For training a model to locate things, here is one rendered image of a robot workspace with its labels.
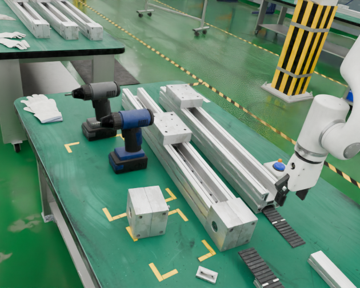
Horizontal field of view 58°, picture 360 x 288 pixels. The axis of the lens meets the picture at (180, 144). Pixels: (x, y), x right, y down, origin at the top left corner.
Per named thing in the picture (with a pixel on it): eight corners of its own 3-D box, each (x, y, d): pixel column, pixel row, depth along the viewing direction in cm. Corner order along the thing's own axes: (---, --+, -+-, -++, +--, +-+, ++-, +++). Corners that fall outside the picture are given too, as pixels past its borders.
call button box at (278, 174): (289, 185, 118) (295, 172, 115) (268, 190, 114) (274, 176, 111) (275, 172, 124) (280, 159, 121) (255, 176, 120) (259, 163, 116)
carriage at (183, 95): (200, 112, 146) (203, 98, 142) (179, 114, 141) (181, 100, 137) (184, 96, 157) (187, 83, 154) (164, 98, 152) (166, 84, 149)
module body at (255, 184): (278, 207, 107) (287, 187, 103) (255, 214, 103) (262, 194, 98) (176, 101, 165) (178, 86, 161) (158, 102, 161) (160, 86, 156)
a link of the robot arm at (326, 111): (338, 155, 82) (316, 136, 90) (361, 109, 75) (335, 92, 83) (311, 156, 80) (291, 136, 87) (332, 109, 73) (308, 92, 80)
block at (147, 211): (172, 232, 91) (178, 208, 86) (133, 239, 87) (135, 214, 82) (163, 208, 99) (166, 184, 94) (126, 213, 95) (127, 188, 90)
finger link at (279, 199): (282, 191, 88) (274, 208, 91) (290, 188, 89) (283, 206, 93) (274, 183, 90) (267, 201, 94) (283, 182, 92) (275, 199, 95)
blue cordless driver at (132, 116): (150, 168, 115) (156, 114, 103) (95, 179, 105) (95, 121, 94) (142, 156, 120) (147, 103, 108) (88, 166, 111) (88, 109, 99)
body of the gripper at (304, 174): (306, 162, 81) (292, 195, 87) (334, 156, 86) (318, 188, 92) (286, 146, 87) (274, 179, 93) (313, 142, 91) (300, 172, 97)
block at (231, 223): (255, 240, 93) (265, 217, 88) (220, 252, 88) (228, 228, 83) (238, 218, 100) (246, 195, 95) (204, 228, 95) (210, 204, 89)
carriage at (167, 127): (189, 147, 119) (192, 132, 116) (162, 151, 114) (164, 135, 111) (171, 126, 131) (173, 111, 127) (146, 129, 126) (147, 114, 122)
